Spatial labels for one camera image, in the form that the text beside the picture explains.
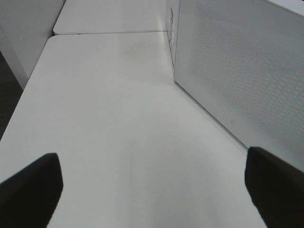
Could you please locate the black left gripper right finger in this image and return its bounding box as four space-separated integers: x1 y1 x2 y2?
244 147 304 228

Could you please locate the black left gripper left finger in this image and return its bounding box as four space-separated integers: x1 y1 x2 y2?
0 153 63 228

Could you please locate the white microwave oven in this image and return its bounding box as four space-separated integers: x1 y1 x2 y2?
163 0 304 171

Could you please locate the white adjacent table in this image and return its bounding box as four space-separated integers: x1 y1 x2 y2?
53 0 166 35

